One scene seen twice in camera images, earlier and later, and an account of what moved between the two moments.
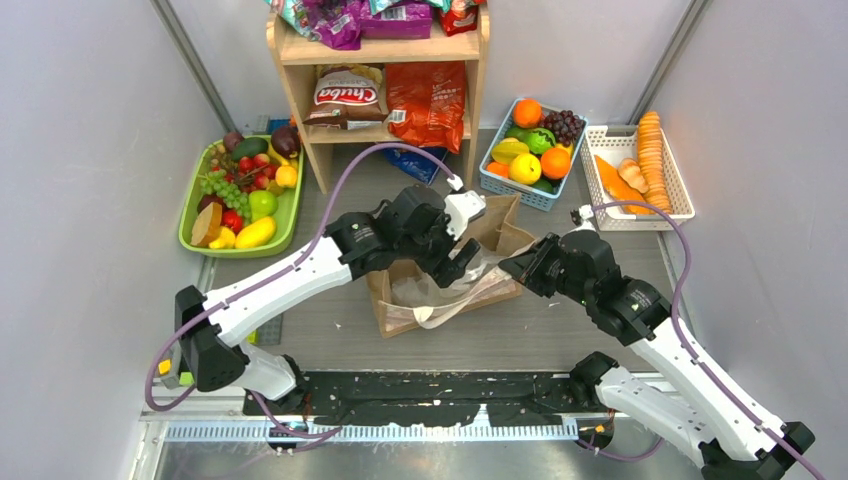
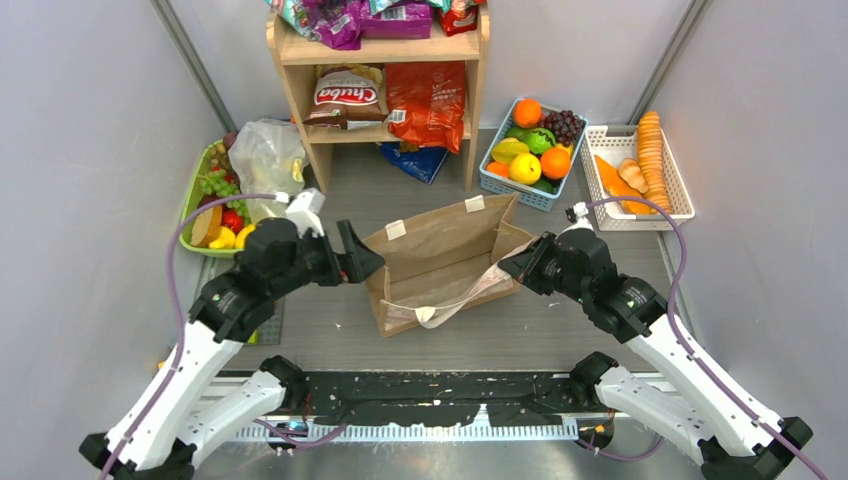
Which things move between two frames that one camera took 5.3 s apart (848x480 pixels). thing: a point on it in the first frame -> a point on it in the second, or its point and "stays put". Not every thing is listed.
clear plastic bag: [419, 301] -> [268, 158]
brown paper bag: [407, 296] stays put
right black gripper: [539, 266] stays put
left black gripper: [436, 250] -> [338, 261]
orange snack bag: [426, 103] stays put
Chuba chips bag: [347, 96] stays put
